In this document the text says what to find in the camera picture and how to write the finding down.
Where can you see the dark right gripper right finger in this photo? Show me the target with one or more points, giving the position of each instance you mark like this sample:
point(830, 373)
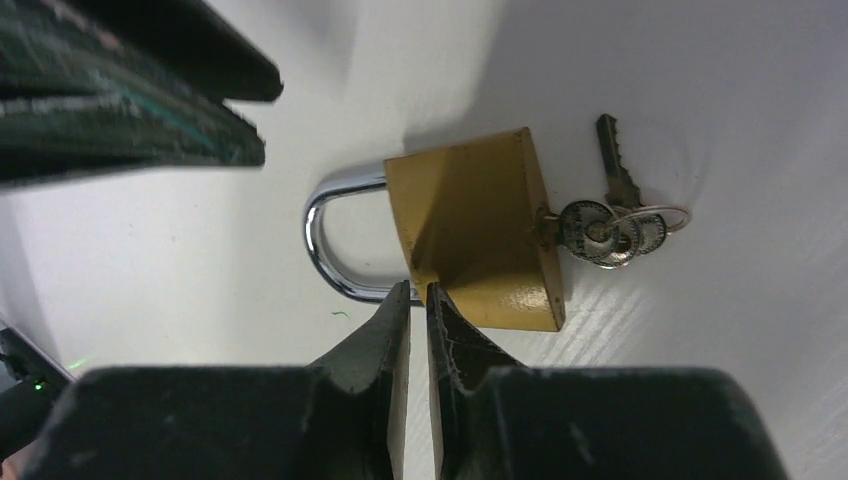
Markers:
point(496, 418)

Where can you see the large brass padlock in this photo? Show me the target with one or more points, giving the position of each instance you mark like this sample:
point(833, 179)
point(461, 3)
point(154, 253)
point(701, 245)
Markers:
point(473, 217)

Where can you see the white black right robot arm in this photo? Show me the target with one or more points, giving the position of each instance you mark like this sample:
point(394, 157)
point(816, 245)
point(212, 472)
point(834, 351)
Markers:
point(26, 391)

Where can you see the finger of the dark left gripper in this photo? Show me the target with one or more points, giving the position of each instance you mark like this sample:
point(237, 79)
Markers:
point(78, 101)
point(191, 39)

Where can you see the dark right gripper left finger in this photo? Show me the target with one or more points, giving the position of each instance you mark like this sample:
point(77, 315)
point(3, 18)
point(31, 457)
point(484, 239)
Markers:
point(340, 417)

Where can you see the silver key bunch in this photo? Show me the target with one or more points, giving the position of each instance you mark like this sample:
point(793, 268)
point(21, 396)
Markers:
point(612, 233)

